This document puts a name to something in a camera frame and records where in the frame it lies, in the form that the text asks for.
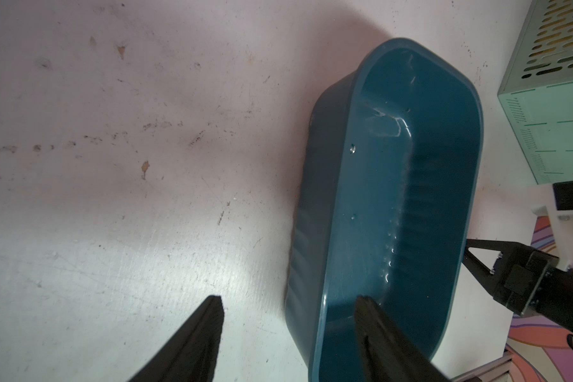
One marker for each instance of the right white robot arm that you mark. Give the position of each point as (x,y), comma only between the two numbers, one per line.
(554,299)

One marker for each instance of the green file organizer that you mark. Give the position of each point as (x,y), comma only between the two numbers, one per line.
(536,92)

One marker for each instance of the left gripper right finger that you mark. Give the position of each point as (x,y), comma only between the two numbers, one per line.
(386,352)

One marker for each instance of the teal plastic storage tray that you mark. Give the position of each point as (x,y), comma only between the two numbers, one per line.
(387,191)

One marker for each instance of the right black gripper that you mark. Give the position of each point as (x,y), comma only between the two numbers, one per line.
(519,272)

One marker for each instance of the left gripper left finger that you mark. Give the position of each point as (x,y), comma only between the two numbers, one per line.
(191,353)

